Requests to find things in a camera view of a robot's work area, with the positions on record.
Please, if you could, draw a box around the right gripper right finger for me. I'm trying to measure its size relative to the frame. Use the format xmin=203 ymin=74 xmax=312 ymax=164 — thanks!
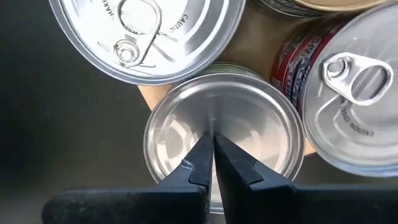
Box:
xmin=214 ymin=134 xmax=398 ymax=224

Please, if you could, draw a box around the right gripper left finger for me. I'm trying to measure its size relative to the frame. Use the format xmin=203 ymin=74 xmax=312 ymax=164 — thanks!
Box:
xmin=42 ymin=133 xmax=215 ymax=224

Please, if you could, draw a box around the silver tin can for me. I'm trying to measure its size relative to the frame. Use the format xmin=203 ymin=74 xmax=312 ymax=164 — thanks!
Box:
xmin=48 ymin=0 xmax=247 ymax=86
xmin=142 ymin=62 xmax=306 ymax=215

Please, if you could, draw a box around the silver can red label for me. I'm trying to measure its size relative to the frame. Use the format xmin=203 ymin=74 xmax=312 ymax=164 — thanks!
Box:
xmin=270 ymin=2 xmax=398 ymax=178

